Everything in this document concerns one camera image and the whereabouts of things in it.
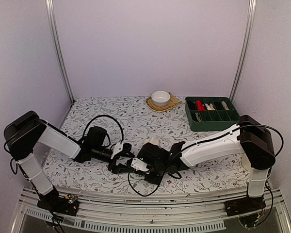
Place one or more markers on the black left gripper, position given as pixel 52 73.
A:
pixel 117 169

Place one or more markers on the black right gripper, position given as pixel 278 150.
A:
pixel 155 180

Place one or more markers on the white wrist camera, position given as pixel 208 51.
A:
pixel 117 148
pixel 139 165

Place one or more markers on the cream plastic cup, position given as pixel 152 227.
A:
pixel 245 163

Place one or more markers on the beige rolled cloth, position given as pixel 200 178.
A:
pixel 209 107

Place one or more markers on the woven straw mat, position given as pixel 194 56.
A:
pixel 173 102

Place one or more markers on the red rolled cloth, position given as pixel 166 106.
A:
pixel 200 105

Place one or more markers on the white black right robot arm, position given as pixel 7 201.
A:
pixel 247 136

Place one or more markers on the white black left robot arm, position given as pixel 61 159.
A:
pixel 24 133

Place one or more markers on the dark navy underwear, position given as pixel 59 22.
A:
pixel 153 141

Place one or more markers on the black striped underwear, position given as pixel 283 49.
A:
pixel 192 105

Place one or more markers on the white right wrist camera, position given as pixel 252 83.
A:
pixel 139 165

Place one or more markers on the right aluminium frame post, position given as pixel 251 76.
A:
pixel 244 49

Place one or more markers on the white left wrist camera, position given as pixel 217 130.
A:
pixel 117 148

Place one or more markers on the aluminium frame post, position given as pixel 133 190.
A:
pixel 58 49
pixel 244 49

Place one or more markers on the green compartment organizer box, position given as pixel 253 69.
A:
pixel 224 116

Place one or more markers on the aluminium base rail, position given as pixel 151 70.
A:
pixel 170 213

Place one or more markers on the floral tablecloth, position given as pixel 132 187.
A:
pixel 131 119

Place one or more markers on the white ceramic bowl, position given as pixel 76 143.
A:
pixel 160 98

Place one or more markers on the left aluminium frame post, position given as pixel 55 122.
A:
pixel 58 49

